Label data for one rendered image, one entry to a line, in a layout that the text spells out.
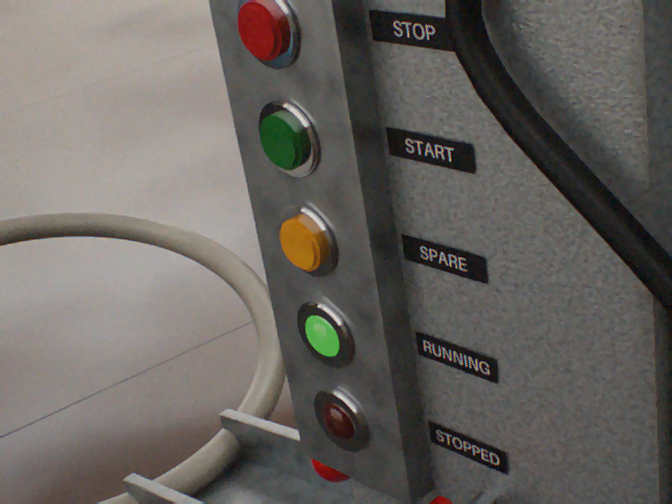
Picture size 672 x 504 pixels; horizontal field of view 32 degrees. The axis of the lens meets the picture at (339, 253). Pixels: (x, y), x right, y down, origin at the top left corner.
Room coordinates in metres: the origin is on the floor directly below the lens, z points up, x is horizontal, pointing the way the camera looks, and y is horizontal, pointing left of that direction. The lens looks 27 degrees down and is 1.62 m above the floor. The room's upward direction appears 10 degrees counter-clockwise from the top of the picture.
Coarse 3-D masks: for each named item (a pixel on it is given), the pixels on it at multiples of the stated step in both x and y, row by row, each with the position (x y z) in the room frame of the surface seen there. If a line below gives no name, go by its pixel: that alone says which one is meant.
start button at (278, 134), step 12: (264, 120) 0.48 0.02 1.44; (276, 120) 0.48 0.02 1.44; (288, 120) 0.48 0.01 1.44; (264, 132) 0.48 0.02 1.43; (276, 132) 0.48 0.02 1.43; (288, 132) 0.47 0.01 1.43; (300, 132) 0.47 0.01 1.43; (264, 144) 0.48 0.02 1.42; (276, 144) 0.48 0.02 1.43; (288, 144) 0.47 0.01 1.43; (300, 144) 0.47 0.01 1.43; (276, 156) 0.48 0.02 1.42; (288, 156) 0.47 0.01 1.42; (300, 156) 0.47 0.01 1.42; (288, 168) 0.48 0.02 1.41
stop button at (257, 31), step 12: (252, 0) 0.48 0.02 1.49; (240, 12) 0.48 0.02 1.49; (252, 12) 0.48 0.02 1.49; (264, 12) 0.47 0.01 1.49; (276, 12) 0.47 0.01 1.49; (240, 24) 0.48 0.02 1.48; (252, 24) 0.48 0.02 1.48; (264, 24) 0.47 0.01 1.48; (276, 24) 0.47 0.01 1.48; (240, 36) 0.49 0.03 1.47; (252, 36) 0.48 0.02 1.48; (264, 36) 0.47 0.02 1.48; (276, 36) 0.47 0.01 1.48; (252, 48) 0.48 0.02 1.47; (264, 48) 0.47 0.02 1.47; (276, 48) 0.47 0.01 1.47; (264, 60) 0.48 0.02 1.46
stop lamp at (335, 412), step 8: (328, 408) 0.48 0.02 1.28; (336, 408) 0.48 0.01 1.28; (328, 416) 0.48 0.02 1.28; (336, 416) 0.48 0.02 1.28; (344, 416) 0.47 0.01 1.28; (328, 424) 0.48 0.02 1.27; (336, 424) 0.48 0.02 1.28; (344, 424) 0.47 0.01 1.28; (352, 424) 0.47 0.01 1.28; (336, 432) 0.48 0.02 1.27; (344, 432) 0.47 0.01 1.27; (352, 432) 0.47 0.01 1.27; (344, 440) 0.48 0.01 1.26
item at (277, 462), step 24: (240, 432) 0.86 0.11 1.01; (264, 432) 0.84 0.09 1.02; (288, 432) 0.82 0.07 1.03; (264, 456) 0.84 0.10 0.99; (288, 456) 0.82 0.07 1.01; (144, 480) 0.80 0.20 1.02; (216, 480) 0.84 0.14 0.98; (240, 480) 0.83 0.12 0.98; (264, 480) 0.82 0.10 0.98; (288, 480) 0.81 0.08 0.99; (312, 480) 0.80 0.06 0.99
